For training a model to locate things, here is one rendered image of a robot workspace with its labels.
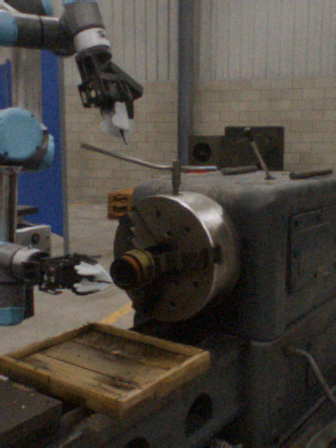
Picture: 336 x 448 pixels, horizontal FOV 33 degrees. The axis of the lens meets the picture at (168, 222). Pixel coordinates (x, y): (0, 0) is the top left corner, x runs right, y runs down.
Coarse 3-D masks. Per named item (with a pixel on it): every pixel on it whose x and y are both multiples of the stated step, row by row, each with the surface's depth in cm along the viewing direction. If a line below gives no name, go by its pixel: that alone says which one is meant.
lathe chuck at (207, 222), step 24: (144, 216) 142; (168, 216) 137; (192, 216) 133; (216, 216) 138; (120, 240) 148; (168, 240) 138; (192, 240) 134; (216, 240) 133; (216, 264) 131; (168, 288) 140; (192, 288) 136; (216, 288) 134; (168, 312) 141; (192, 312) 137
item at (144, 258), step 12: (132, 252) 130; (144, 252) 131; (120, 264) 133; (132, 264) 127; (144, 264) 129; (120, 276) 133; (132, 276) 127; (144, 276) 129; (120, 288) 130; (132, 288) 131
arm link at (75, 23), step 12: (72, 0) 126; (84, 0) 126; (96, 0) 128; (72, 12) 126; (84, 12) 126; (96, 12) 127; (72, 24) 127; (84, 24) 125; (96, 24) 126; (72, 36) 129
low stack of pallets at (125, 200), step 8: (112, 192) 927; (120, 192) 926; (128, 192) 927; (112, 200) 920; (120, 200) 944; (128, 200) 912; (112, 208) 922; (120, 208) 950; (128, 208) 912; (112, 216) 924; (120, 216) 950
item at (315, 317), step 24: (312, 312) 169; (192, 336) 157; (288, 336) 153; (312, 336) 170; (264, 360) 146; (288, 360) 158; (264, 384) 147; (288, 384) 159; (312, 384) 172; (264, 408) 148; (288, 408) 161; (312, 408) 174; (240, 432) 151; (264, 432) 149; (288, 432) 160
